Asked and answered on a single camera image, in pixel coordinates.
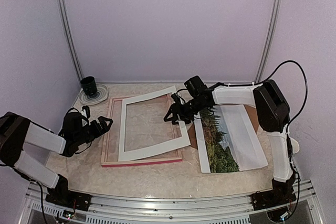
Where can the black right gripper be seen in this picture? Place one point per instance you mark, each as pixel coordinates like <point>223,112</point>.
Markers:
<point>174,107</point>

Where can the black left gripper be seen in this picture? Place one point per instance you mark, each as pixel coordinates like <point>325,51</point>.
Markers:
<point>97,129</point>

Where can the white mat board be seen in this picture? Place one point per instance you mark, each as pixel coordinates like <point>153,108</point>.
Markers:
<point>154,150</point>

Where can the pink wooden picture frame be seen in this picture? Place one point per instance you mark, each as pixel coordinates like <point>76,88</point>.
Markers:
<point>110,146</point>

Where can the landscape photo print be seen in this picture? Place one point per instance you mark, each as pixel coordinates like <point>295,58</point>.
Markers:
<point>227,140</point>

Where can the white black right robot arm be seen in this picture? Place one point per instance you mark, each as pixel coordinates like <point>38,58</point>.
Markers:
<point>273,117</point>

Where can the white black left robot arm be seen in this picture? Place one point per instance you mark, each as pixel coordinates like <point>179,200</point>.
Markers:
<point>19,132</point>

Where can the grey spiral ceramic plate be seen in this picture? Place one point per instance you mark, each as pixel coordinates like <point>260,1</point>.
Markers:
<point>101,95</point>

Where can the dark green speckled cup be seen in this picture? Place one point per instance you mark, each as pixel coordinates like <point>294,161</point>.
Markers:
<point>89,86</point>

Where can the brown cardboard backing board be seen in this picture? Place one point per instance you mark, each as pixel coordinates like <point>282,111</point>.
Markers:
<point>252,114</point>

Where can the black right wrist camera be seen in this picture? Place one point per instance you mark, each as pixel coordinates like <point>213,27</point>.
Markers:
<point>194,86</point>

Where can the right aluminium corner post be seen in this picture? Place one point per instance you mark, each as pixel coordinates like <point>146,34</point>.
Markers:
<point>269,37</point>

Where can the aluminium corner post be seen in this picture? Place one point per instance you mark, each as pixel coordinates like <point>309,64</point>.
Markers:
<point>269,37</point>
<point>69,38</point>

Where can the aluminium front rail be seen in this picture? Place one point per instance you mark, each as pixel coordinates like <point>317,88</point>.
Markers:
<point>116,209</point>

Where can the left aluminium corner post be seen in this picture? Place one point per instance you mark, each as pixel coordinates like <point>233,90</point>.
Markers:
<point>69,38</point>

